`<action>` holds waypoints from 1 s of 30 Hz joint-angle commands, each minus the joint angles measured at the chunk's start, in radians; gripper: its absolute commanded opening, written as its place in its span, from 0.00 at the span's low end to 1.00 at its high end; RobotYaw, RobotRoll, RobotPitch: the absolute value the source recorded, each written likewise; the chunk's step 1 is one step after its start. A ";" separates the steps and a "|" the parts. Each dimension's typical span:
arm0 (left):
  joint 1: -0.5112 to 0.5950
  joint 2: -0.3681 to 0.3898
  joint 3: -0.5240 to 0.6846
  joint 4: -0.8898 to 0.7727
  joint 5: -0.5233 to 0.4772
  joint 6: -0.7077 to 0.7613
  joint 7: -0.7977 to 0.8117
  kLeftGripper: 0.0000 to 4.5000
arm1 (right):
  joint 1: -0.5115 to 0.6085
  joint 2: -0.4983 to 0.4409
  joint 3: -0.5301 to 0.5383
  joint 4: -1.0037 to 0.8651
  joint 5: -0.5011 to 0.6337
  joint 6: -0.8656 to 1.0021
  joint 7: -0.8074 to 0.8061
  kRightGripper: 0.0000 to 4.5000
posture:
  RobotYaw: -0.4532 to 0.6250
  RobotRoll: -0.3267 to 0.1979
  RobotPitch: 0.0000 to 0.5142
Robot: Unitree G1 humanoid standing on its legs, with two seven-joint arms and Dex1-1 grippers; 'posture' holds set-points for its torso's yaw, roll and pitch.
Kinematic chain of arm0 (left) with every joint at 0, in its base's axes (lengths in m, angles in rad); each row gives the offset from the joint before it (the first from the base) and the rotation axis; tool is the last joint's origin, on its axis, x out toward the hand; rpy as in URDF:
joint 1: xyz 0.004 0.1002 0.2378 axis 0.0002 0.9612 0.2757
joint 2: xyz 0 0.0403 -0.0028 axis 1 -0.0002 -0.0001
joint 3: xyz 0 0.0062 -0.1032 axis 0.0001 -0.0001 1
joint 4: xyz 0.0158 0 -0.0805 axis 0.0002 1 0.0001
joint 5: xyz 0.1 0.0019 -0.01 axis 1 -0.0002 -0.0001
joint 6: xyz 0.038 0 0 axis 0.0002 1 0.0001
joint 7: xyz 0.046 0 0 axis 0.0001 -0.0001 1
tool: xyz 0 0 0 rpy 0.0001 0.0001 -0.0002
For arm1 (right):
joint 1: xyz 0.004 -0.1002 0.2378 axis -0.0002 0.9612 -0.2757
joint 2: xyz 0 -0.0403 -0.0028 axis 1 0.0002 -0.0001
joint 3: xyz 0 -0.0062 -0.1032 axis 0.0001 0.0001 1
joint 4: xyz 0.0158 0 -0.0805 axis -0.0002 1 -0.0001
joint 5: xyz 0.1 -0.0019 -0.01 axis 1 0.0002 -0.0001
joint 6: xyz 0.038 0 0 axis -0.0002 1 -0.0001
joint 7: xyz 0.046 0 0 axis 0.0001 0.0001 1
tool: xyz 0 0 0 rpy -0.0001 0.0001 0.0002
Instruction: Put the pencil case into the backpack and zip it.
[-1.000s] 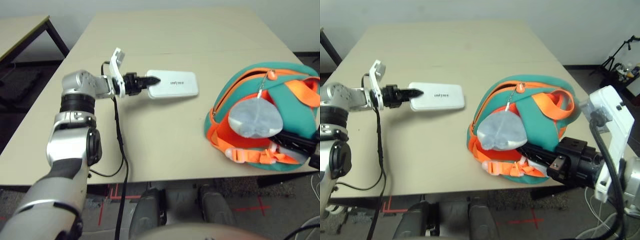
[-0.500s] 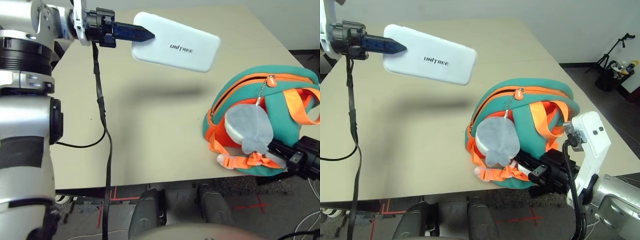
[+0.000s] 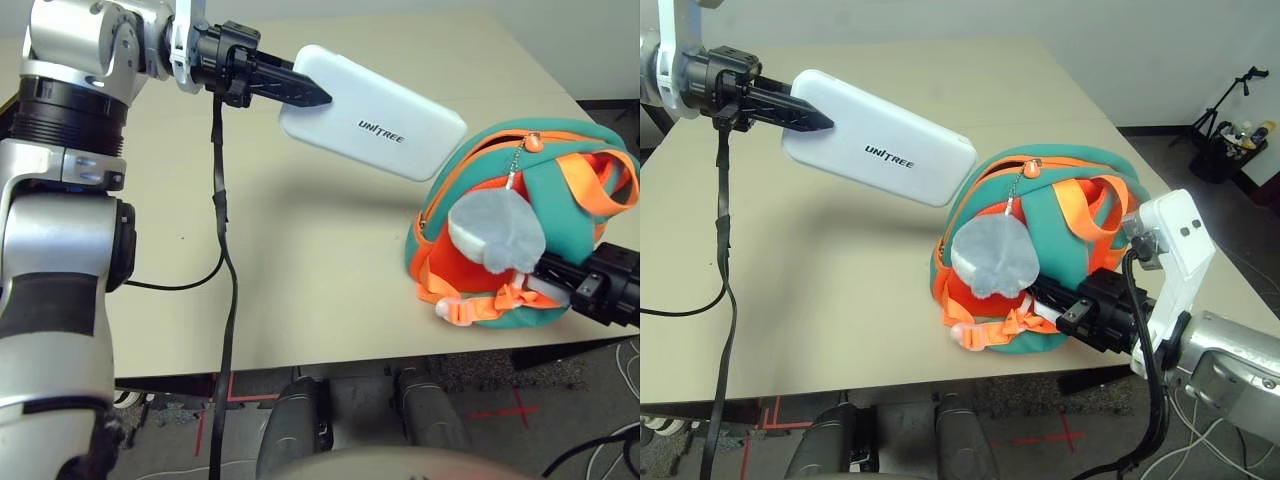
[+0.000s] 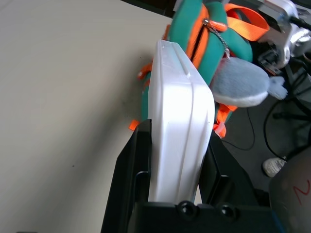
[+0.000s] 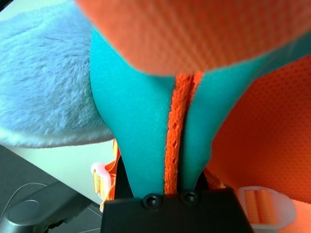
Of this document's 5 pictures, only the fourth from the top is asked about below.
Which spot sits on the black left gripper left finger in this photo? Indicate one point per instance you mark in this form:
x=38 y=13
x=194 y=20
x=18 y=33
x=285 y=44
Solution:
x=128 y=174

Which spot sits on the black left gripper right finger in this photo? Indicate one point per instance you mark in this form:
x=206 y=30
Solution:
x=226 y=179

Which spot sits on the white plastic pencil case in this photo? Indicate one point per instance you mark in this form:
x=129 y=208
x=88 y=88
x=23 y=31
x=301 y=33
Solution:
x=177 y=126

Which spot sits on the teal and orange backpack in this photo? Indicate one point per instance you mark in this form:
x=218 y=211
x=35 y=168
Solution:
x=218 y=46

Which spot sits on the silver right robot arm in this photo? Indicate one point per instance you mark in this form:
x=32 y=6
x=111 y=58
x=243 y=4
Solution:
x=294 y=36

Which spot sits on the white sneaker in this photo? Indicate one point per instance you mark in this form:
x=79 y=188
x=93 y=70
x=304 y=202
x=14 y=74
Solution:
x=274 y=167

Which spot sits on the grey plush whale charm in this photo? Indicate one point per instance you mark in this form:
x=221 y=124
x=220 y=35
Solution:
x=240 y=82

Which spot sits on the black tripod stand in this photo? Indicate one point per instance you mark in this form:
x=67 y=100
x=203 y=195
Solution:
x=296 y=109

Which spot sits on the orange zipper pull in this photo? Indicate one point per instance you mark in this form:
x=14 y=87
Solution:
x=217 y=25

